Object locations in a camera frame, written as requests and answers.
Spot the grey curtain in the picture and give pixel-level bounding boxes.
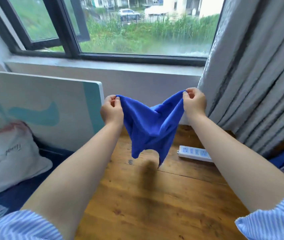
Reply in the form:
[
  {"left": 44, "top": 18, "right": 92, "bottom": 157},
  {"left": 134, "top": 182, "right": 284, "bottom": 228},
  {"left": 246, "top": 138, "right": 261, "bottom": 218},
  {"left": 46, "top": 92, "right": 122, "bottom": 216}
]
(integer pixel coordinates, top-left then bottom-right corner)
[{"left": 197, "top": 0, "right": 284, "bottom": 158}]

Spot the person's right hand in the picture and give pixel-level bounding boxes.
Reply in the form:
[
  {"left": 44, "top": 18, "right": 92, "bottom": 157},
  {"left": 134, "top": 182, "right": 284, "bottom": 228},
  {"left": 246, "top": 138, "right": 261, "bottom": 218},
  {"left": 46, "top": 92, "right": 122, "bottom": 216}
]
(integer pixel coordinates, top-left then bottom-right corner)
[{"left": 182, "top": 87, "right": 207, "bottom": 118}]

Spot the person's left hand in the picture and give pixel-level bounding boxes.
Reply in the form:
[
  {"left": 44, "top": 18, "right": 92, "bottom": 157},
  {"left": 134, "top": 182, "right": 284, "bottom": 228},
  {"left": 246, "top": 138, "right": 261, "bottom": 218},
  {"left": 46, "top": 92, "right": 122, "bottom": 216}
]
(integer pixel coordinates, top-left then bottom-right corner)
[{"left": 100, "top": 94, "right": 124, "bottom": 126}]

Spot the blue striped right sleeve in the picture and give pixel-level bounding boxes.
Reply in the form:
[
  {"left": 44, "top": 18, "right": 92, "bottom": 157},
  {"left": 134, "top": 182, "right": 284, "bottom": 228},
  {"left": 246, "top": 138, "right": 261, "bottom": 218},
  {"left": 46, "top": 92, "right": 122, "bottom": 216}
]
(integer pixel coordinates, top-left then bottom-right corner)
[{"left": 235, "top": 186, "right": 284, "bottom": 240}]

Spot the blue microfibre cloth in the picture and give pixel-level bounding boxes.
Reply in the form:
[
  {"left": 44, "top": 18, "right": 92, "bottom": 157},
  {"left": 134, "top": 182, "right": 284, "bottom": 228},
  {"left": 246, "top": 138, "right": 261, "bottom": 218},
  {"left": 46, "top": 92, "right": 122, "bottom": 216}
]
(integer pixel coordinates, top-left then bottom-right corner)
[{"left": 116, "top": 90, "right": 187, "bottom": 168}]

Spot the dark blue bed sheet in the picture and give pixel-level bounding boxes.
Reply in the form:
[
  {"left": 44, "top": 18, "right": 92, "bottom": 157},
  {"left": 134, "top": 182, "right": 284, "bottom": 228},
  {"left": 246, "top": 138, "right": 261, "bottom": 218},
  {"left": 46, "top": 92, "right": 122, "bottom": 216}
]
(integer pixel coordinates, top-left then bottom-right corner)
[{"left": 0, "top": 141, "right": 75, "bottom": 224}]

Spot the blue striped left sleeve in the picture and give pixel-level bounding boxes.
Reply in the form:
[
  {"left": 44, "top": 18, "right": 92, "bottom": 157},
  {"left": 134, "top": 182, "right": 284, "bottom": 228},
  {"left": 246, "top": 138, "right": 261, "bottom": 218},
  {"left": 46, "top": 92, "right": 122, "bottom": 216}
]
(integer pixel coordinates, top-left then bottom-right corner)
[{"left": 0, "top": 210, "right": 64, "bottom": 240}]

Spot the black window frame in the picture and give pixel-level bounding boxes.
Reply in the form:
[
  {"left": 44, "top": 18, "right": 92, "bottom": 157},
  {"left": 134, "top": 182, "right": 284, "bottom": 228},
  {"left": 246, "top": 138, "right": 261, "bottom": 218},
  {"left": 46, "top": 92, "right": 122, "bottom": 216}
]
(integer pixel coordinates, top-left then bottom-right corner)
[{"left": 0, "top": 0, "right": 226, "bottom": 67}]

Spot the blue striped sleeve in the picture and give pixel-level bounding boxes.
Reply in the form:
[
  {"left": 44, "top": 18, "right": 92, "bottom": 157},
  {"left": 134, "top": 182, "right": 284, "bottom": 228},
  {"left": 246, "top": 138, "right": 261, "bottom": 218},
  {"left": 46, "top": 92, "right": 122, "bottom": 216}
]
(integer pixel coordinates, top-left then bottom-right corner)
[
  {"left": 0, "top": 210, "right": 64, "bottom": 240},
  {"left": 235, "top": 186, "right": 284, "bottom": 240}
]

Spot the white pillow with script print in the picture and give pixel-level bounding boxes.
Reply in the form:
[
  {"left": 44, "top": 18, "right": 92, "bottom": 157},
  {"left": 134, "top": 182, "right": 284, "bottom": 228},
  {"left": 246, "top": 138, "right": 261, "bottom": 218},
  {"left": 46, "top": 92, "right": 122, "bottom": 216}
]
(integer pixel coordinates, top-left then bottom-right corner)
[{"left": 0, "top": 121, "right": 53, "bottom": 203}]

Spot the person's left forearm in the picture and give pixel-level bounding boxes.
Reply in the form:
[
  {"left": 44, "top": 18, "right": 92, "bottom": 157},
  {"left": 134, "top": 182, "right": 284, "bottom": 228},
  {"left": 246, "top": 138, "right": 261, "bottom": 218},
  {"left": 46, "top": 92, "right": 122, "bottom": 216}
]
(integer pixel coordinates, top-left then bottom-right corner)
[{"left": 20, "top": 122, "right": 124, "bottom": 240}]

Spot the white board with teal print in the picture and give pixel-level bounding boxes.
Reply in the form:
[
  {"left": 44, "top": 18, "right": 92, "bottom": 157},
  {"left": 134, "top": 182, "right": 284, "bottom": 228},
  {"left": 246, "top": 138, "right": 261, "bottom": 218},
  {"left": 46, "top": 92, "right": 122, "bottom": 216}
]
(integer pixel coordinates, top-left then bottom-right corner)
[{"left": 0, "top": 69, "right": 105, "bottom": 152}]

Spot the black metal fence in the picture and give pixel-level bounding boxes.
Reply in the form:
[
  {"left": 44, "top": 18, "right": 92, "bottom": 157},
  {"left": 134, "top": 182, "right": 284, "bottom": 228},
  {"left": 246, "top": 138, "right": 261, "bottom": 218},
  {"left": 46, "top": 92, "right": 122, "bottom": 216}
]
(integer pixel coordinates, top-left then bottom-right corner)
[{"left": 99, "top": 12, "right": 182, "bottom": 25}]

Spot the black open window sash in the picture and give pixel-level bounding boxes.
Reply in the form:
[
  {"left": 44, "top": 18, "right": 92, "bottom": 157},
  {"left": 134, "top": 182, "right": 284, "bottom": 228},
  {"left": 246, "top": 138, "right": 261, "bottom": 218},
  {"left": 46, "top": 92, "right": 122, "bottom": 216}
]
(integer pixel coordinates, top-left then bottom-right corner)
[{"left": 0, "top": 0, "right": 91, "bottom": 51}]

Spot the white car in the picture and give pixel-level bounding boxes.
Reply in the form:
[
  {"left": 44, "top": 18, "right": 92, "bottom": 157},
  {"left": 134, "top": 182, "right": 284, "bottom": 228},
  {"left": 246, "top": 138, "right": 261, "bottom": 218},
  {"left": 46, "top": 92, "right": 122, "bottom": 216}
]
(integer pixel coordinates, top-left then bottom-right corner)
[{"left": 118, "top": 8, "right": 141, "bottom": 20}]

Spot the white power strip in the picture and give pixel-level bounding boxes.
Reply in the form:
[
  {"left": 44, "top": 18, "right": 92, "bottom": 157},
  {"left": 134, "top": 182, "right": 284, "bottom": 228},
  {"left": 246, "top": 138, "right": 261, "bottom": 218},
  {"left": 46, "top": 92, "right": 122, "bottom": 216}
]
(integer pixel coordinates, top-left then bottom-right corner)
[{"left": 177, "top": 145, "right": 215, "bottom": 163}]

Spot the person's right forearm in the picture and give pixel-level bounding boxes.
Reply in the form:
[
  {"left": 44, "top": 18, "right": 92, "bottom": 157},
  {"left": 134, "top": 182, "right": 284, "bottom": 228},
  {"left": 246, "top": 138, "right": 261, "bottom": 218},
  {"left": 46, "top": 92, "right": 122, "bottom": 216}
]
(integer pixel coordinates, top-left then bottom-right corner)
[{"left": 186, "top": 113, "right": 284, "bottom": 213}]

